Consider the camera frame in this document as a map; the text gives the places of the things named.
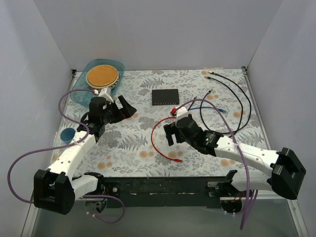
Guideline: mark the blue transparent plastic tray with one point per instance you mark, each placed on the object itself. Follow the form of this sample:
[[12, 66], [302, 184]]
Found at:
[[83, 97]]

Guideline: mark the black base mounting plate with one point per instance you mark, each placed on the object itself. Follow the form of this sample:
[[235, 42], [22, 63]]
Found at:
[[166, 191]]

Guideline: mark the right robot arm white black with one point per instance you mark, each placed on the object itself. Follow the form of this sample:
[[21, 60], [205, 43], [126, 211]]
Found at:
[[281, 171]]

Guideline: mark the small blue plastic cup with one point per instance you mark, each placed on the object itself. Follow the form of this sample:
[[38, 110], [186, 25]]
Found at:
[[67, 135]]

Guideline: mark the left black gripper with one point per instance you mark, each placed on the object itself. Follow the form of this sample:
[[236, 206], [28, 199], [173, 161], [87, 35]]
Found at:
[[117, 110]]

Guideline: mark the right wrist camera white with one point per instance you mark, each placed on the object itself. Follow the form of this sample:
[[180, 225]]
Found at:
[[179, 113]]

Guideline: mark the black network switch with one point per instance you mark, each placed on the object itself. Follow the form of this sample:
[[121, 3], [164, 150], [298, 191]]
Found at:
[[165, 97]]

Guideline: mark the floral patterned table mat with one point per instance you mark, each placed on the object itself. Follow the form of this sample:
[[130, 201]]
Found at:
[[137, 146]]

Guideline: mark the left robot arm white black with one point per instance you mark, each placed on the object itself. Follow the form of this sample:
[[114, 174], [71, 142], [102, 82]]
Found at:
[[56, 189]]

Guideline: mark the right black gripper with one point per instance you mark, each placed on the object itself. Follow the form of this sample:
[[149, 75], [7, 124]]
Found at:
[[173, 132]]

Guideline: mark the woven orange round basket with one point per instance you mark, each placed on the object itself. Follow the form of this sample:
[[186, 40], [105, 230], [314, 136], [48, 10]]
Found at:
[[102, 76]]

